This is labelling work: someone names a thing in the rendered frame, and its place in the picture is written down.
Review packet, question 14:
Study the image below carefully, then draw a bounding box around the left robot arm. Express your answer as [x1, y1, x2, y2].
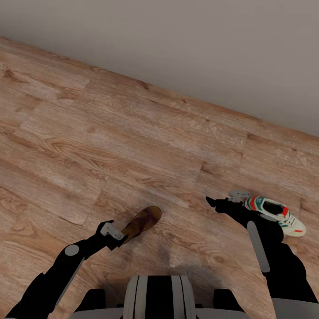
[5, 220, 129, 319]

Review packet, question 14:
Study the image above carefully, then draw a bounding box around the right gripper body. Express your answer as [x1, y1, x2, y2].
[215, 199, 245, 221]

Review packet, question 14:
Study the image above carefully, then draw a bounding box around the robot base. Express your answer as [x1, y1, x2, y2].
[68, 289, 251, 319]

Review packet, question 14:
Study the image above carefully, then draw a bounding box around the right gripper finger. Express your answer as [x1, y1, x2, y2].
[206, 197, 217, 207]

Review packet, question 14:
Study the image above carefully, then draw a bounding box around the sandal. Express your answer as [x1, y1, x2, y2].
[121, 206, 162, 244]

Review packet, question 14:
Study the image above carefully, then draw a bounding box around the gym shoe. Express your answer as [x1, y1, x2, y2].
[244, 196, 306, 237]

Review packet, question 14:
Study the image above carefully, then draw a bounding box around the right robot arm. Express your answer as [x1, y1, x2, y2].
[206, 190, 319, 319]

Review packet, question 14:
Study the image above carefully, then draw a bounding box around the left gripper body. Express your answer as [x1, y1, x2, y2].
[91, 223, 118, 252]

